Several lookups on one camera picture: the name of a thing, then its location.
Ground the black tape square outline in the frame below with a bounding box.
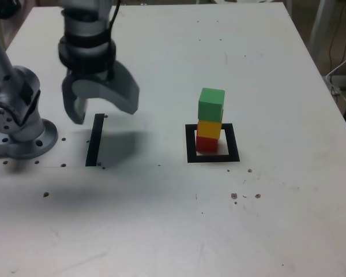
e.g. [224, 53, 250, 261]
[185, 123, 240, 163]

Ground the green cube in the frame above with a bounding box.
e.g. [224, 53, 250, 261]
[198, 88, 226, 122]

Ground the white cable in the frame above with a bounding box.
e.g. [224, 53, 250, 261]
[325, 48, 346, 109]

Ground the thin black cable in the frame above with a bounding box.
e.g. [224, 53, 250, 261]
[328, 0, 346, 72]

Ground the white metal frame leg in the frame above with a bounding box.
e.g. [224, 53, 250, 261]
[307, 0, 335, 58]

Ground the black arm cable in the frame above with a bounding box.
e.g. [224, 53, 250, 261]
[106, 0, 122, 80]

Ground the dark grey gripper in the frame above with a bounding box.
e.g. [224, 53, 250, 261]
[61, 61, 141, 125]

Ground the black tape strip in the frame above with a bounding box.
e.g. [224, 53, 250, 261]
[85, 113, 105, 167]

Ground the yellow cube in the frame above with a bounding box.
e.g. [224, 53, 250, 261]
[196, 118, 223, 140]

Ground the red cube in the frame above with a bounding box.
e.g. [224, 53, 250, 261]
[195, 135, 219, 153]

